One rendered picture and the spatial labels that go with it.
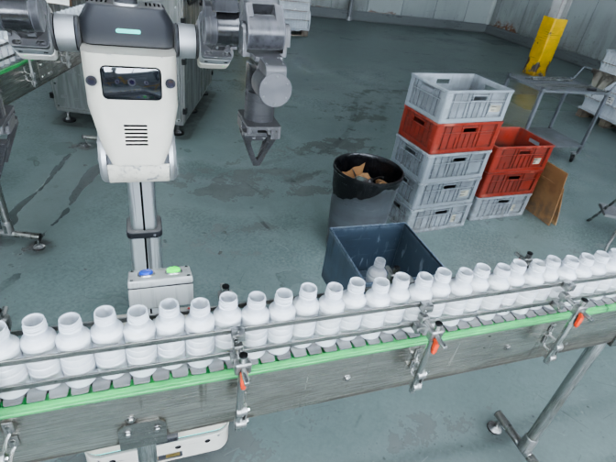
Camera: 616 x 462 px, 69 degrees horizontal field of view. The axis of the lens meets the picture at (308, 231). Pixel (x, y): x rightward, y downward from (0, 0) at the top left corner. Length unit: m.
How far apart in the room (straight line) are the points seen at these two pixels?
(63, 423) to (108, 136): 0.72
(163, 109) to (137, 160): 0.17
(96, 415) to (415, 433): 1.54
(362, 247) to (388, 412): 0.90
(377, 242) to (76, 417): 1.14
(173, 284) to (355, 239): 0.81
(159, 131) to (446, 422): 1.80
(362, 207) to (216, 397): 1.91
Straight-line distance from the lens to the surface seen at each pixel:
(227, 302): 0.97
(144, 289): 1.06
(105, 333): 0.95
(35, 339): 0.96
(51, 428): 1.10
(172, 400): 1.06
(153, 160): 1.38
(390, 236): 1.74
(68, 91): 4.87
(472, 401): 2.50
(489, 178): 3.85
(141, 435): 1.14
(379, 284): 1.07
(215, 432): 1.93
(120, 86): 1.30
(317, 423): 2.18
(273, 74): 0.78
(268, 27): 0.84
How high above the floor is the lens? 1.80
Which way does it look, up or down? 33 degrees down
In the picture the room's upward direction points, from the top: 9 degrees clockwise
